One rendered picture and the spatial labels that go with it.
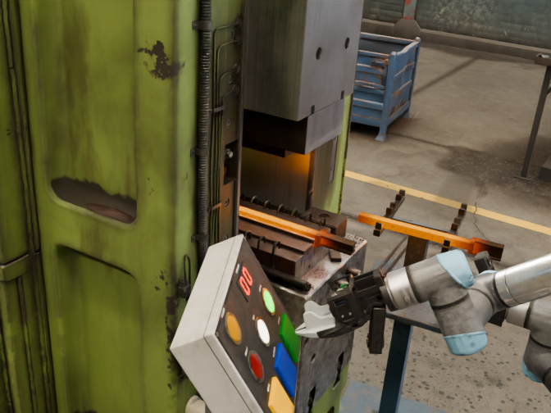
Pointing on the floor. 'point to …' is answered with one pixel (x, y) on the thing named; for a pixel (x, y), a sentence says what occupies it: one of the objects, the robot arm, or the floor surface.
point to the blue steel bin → (384, 80)
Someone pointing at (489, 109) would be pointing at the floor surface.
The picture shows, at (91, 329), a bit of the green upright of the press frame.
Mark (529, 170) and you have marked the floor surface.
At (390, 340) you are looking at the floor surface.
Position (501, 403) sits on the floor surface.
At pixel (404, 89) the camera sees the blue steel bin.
